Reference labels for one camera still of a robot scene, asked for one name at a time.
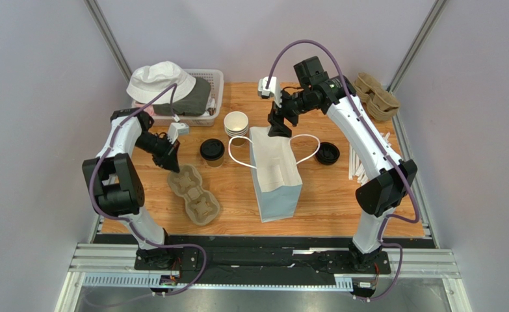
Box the white bucket hat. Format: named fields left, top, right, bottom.
left=126, top=61, right=196, bottom=104

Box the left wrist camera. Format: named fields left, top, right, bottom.
left=166, top=122, right=190, bottom=144

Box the black coffee cup lid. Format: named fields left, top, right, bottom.
left=200, top=138, right=225, bottom=161

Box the white paper bag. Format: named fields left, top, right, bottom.
left=228, top=126, right=320, bottom=222

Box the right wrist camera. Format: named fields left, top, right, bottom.
left=257, top=76, right=281, bottom=108

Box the pink cloth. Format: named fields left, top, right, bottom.
left=133, top=102, right=156, bottom=116

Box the bundle of wrapped straws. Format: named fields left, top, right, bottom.
left=348, top=143, right=369, bottom=185

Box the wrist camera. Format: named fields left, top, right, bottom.
left=166, top=122, right=190, bottom=144
left=257, top=76, right=281, bottom=108

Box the white paper coffee cup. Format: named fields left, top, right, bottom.
left=204, top=156, right=224, bottom=168

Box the olive green cloth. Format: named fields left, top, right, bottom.
left=151, top=77, right=211, bottom=117

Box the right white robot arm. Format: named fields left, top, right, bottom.
left=258, top=57, right=417, bottom=261

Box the white plastic basket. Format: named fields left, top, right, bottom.
left=132, top=68, right=224, bottom=127

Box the stack of paper cups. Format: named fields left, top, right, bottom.
left=224, top=111, right=249, bottom=146

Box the brown cardboard cup carrier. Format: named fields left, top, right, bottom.
left=167, top=164, right=221, bottom=226

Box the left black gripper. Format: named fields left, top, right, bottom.
left=135, top=132, right=181, bottom=174

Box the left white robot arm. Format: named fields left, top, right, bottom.
left=82, top=108, right=180, bottom=267

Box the cardboard cup carrier stack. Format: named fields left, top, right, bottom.
left=354, top=72, right=400, bottom=122

